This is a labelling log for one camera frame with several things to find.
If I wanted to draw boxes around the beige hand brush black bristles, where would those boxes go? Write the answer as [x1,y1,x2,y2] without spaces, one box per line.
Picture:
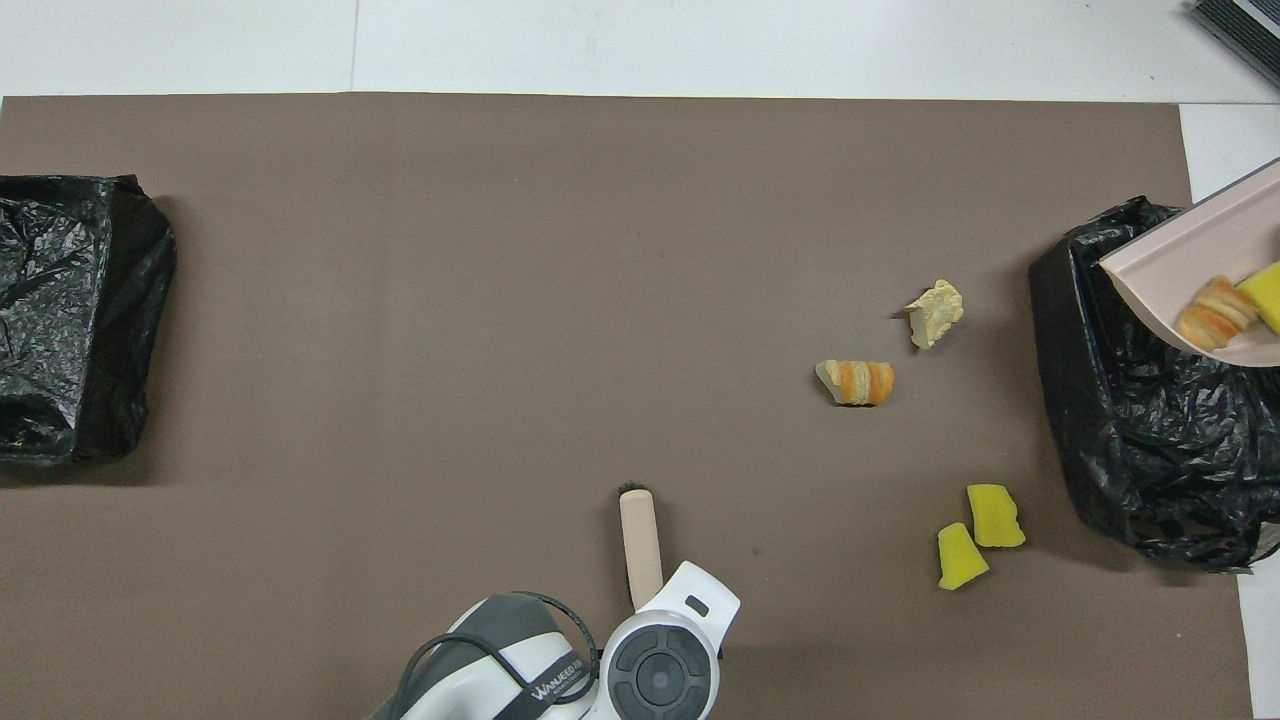
[618,482,665,611]

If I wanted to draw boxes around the large striped croissant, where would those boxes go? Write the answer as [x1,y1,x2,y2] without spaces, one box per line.
[815,360,897,407]

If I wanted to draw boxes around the pale bread piece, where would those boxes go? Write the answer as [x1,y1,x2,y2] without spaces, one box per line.
[905,279,966,350]

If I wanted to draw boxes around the yellow sponge piece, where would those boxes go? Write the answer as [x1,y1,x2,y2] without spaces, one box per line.
[966,484,1027,549]
[937,522,990,591]

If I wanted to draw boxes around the beige plastic dustpan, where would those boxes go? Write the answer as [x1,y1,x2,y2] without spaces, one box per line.
[1098,158,1280,368]

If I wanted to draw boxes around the small striped croissant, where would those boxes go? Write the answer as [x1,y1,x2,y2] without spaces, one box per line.
[1177,275,1259,352]

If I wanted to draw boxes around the notched yellow sponge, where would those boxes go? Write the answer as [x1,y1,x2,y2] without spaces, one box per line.
[1237,261,1280,335]

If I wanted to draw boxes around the black bag lined bin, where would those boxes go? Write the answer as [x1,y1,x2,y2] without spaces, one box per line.
[0,175,179,466]
[1028,196,1280,574]

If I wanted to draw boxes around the brown table mat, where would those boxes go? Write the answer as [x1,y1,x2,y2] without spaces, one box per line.
[0,93,1256,720]

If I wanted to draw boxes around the grey ribbed device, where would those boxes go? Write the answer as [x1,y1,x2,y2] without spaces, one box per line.
[1188,0,1280,91]

